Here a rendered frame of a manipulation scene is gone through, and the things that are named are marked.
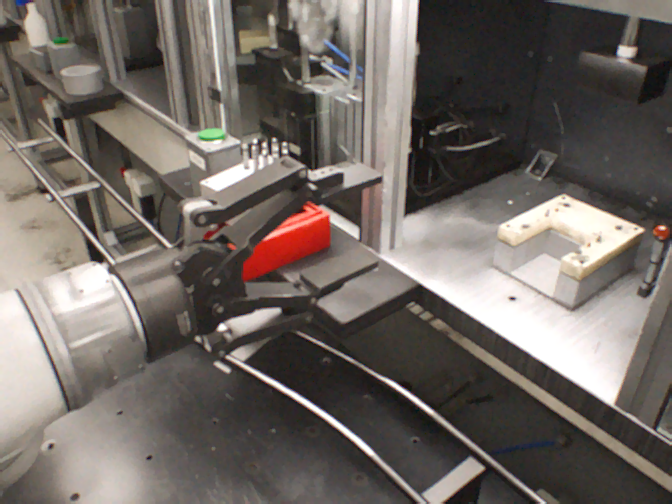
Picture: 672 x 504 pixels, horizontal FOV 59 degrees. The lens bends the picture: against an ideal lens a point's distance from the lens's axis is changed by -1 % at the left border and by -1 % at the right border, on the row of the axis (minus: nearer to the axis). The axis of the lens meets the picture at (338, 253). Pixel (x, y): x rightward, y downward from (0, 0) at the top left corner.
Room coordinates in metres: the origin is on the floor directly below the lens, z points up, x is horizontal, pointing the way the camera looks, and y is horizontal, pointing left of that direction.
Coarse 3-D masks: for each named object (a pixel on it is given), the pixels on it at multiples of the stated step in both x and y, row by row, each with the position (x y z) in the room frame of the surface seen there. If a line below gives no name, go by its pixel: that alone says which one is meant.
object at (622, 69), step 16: (624, 32) 0.72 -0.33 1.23; (640, 32) 0.71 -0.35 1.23; (592, 48) 0.75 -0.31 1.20; (608, 48) 0.75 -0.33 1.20; (624, 48) 0.72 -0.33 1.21; (592, 64) 0.72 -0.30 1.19; (608, 64) 0.71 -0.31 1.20; (624, 64) 0.69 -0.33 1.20; (640, 64) 0.68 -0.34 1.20; (656, 64) 0.68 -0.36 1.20; (576, 80) 0.73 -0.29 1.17; (592, 80) 0.72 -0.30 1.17; (608, 80) 0.70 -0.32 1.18; (624, 80) 0.69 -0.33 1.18; (640, 80) 0.67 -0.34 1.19; (656, 80) 0.69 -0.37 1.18; (608, 96) 0.70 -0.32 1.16; (624, 96) 0.68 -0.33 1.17; (640, 96) 0.67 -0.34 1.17; (656, 96) 0.70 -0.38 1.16
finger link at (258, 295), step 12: (252, 288) 0.40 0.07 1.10; (264, 288) 0.40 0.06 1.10; (276, 288) 0.41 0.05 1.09; (288, 288) 0.42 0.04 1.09; (216, 300) 0.36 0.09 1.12; (228, 300) 0.36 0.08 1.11; (240, 300) 0.37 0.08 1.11; (252, 300) 0.38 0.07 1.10; (264, 300) 0.39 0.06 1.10; (276, 300) 0.40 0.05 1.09; (288, 300) 0.40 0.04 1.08; (300, 300) 0.41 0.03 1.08; (312, 300) 0.42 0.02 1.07; (216, 312) 0.35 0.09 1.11; (228, 312) 0.36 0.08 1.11; (240, 312) 0.37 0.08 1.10; (252, 312) 0.38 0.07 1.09
